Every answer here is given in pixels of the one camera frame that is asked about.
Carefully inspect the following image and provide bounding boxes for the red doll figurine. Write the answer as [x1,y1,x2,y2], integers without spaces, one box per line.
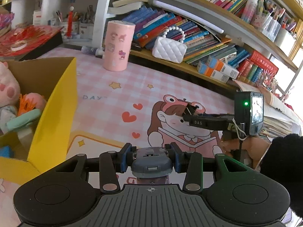
[66,6,74,38]

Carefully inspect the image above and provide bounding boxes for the white tape roll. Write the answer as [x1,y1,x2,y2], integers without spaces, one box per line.
[11,40,27,52]

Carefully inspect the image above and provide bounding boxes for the white pen holder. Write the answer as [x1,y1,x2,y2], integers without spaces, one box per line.
[274,28,296,55]

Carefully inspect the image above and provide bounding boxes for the orange plush toy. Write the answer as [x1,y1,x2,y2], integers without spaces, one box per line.
[17,93,47,116]

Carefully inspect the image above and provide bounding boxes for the white quilted pearl handbag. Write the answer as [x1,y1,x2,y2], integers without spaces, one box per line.
[151,26,187,64]

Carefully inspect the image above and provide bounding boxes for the grey purple small toy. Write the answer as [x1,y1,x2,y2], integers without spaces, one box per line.
[130,147,173,185]

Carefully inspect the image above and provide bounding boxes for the teal mini stapler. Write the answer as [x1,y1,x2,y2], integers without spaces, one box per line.
[7,109,42,131]

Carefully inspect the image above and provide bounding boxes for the person's right hand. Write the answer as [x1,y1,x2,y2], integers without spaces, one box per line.
[221,136,271,169]

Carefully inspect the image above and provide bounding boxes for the upper orange white box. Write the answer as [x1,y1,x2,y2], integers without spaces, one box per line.
[206,56,239,79]

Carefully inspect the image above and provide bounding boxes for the yellow cardboard box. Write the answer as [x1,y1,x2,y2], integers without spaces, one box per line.
[1,58,77,185]

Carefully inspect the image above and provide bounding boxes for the purple glue bottle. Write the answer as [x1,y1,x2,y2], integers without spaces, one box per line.
[81,46,104,57]

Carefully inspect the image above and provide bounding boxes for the white wooden bookshelf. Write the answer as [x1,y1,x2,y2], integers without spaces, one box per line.
[4,0,302,76]

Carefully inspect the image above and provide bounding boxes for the pink cartoon desk mat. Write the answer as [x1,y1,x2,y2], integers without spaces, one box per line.
[1,48,234,226]

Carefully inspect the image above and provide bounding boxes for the orange white box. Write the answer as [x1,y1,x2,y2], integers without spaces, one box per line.
[206,56,239,79]
[197,62,229,84]

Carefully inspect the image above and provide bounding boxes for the pink cylindrical container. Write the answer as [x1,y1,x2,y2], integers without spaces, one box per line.
[103,20,136,72]

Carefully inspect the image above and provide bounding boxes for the black furry sleeve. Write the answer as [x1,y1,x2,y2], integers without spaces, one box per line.
[260,134,302,218]

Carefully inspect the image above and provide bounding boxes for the black binder clip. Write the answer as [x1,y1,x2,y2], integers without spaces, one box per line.
[182,103,200,118]

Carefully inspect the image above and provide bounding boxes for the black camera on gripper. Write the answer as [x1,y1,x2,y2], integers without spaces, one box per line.
[234,91,264,136]

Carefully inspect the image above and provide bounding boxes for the red paper decoration sheet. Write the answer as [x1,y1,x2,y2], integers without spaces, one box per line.
[1,25,63,58]

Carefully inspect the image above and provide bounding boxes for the red dictionary book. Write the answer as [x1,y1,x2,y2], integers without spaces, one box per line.
[248,50,279,76]

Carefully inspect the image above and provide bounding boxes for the lower orange white box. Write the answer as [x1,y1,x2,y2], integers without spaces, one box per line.
[197,62,229,84]

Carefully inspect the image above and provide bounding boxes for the stack of papers and notebooks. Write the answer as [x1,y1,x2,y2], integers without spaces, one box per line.
[233,80,302,138]

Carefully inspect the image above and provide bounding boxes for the pink plush pig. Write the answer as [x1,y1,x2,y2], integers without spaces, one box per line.
[0,62,20,108]

